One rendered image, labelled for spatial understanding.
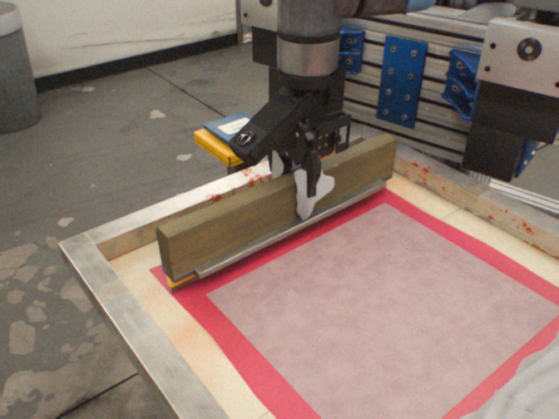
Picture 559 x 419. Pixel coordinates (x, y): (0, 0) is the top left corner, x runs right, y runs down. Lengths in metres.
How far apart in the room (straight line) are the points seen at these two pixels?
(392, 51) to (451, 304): 0.56
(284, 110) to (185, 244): 0.20
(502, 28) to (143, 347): 0.67
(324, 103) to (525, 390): 0.41
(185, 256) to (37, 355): 1.40
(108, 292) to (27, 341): 1.42
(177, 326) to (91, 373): 1.26
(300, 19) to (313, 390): 0.41
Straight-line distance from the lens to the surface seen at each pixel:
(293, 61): 0.63
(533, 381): 0.65
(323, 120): 0.68
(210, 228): 0.66
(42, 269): 2.35
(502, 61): 0.89
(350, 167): 0.78
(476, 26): 1.03
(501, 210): 0.84
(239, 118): 1.08
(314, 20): 0.62
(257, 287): 0.70
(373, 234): 0.79
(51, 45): 3.98
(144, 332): 0.61
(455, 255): 0.78
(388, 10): 0.66
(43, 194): 2.83
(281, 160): 0.72
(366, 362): 0.62
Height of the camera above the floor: 1.44
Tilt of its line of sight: 36 degrees down
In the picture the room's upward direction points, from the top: straight up
